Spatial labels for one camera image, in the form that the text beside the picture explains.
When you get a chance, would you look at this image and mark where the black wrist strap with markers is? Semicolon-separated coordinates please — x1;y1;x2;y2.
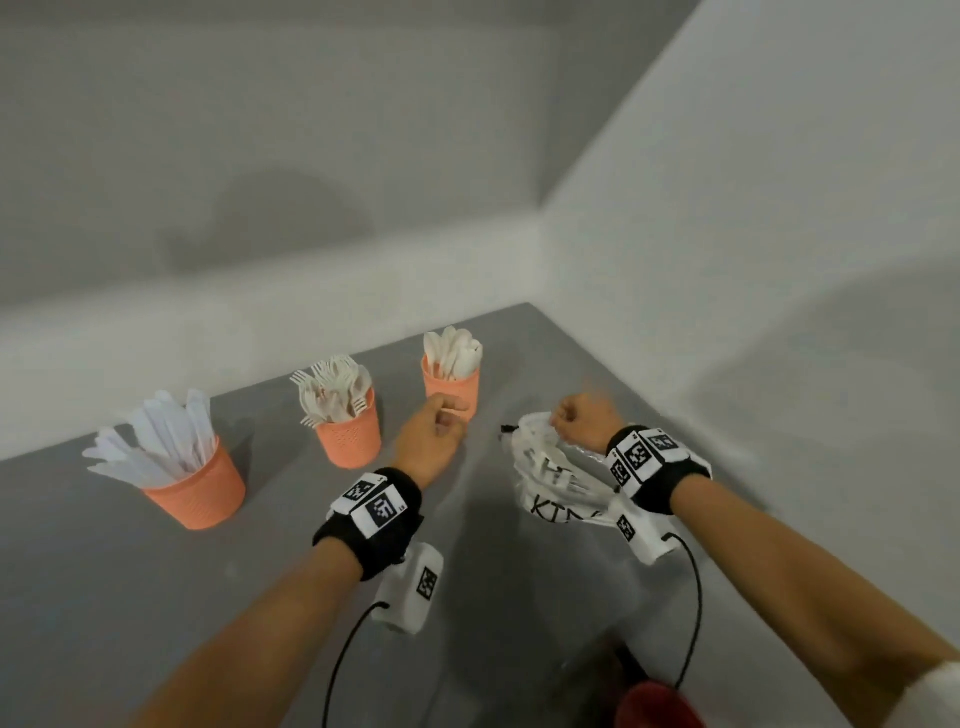
312;468;424;583
603;425;714;517

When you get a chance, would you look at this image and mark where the clear plastic zip bag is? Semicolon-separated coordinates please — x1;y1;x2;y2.
500;410;639;530

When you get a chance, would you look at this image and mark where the person's right hand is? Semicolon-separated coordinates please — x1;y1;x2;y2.
551;393;625;457

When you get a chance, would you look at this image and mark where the person's left hand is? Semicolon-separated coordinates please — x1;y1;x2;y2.
392;395;470;493

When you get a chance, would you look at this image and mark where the bunch of white plastic forks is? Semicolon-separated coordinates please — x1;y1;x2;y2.
290;354;375;429

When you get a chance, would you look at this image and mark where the person's left forearm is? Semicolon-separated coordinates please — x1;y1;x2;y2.
131;536;365;728

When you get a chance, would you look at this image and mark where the white sleeve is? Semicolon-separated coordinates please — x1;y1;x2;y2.
877;659;960;728

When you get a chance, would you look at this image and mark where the person's red clothing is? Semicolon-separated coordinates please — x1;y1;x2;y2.
616;678;708;728

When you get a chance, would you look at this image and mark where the white plastic knife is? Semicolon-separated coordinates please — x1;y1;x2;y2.
82;427;163;481

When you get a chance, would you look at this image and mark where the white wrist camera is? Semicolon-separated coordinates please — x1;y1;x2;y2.
607;498;669;568

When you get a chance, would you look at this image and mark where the bunch of white plastic knives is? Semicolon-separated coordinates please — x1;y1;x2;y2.
82;388;220;490

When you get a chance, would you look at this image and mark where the person's right forearm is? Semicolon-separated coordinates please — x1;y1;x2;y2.
667;473;960;728

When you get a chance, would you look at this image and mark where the black cable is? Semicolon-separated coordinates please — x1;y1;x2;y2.
322;599;384;728
663;530;705;691

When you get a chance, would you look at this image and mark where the bunch of white plastic spoons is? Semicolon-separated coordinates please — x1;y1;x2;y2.
423;326;484;382

